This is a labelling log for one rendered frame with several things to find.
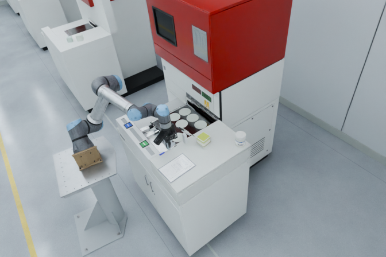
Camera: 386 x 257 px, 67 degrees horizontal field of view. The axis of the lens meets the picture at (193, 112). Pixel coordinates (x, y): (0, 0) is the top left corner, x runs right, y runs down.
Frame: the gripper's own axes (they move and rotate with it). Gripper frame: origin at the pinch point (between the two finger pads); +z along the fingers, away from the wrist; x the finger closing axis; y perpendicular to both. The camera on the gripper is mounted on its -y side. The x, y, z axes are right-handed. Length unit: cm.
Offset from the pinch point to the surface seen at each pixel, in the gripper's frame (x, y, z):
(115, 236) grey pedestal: 31, -54, 98
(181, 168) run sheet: -18.0, -1.2, 3.9
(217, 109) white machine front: 3.8, 48.6, -5.8
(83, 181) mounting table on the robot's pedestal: 30, -56, 17
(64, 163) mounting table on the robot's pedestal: 56, -62, 16
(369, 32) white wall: -23, 197, -26
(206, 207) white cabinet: -30, 7, 41
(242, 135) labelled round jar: -28, 43, -5
